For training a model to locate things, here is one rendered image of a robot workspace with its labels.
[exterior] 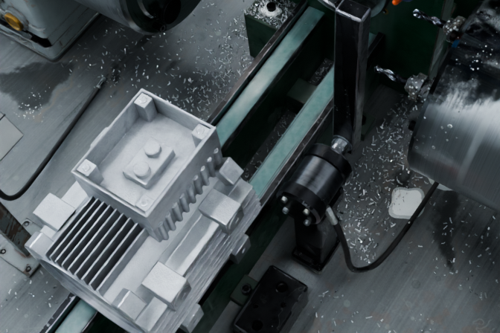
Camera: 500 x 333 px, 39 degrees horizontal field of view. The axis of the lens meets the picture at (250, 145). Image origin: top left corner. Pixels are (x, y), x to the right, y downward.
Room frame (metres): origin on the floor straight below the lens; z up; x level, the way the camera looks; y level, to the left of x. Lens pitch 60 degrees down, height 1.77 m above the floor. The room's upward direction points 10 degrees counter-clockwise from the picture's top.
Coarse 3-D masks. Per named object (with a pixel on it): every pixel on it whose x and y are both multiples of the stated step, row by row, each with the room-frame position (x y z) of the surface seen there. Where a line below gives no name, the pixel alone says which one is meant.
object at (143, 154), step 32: (128, 128) 0.43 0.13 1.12; (160, 128) 0.42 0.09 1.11; (192, 128) 0.41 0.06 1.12; (96, 160) 0.39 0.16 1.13; (128, 160) 0.39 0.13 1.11; (160, 160) 0.38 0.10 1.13; (192, 160) 0.36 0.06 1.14; (96, 192) 0.35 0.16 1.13; (128, 192) 0.35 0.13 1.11; (160, 192) 0.35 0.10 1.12; (192, 192) 0.35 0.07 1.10; (160, 224) 0.31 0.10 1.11
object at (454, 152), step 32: (480, 0) 0.49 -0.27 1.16; (448, 32) 0.52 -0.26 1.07; (480, 32) 0.44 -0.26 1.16; (448, 64) 0.42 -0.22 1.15; (480, 64) 0.41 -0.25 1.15; (416, 96) 0.44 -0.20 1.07; (448, 96) 0.39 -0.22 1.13; (480, 96) 0.38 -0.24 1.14; (416, 128) 0.39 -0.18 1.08; (448, 128) 0.37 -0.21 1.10; (480, 128) 0.35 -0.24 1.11; (416, 160) 0.37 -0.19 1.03; (448, 160) 0.35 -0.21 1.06; (480, 160) 0.33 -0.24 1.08; (480, 192) 0.32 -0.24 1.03
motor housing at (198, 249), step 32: (224, 192) 0.36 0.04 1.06; (64, 224) 0.35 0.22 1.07; (96, 224) 0.33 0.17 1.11; (128, 224) 0.32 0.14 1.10; (192, 224) 0.33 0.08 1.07; (64, 256) 0.30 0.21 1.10; (96, 256) 0.30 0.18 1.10; (128, 256) 0.29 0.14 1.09; (160, 256) 0.29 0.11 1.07; (192, 256) 0.29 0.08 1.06; (224, 256) 0.31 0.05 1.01; (96, 288) 0.26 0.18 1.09; (128, 288) 0.26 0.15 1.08; (192, 288) 0.27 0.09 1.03; (128, 320) 0.27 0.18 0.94; (160, 320) 0.23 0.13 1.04
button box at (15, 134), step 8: (0, 112) 0.51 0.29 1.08; (0, 120) 0.51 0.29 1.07; (8, 120) 0.51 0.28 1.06; (0, 128) 0.50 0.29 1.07; (8, 128) 0.50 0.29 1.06; (16, 128) 0.50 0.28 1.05; (0, 136) 0.49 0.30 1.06; (8, 136) 0.49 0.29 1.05; (16, 136) 0.50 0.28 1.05; (0, 144) 0.48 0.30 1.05; (8, 144) 0.49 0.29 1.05; (0, 152) 0.48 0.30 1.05; (0, 160) 0.47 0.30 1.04
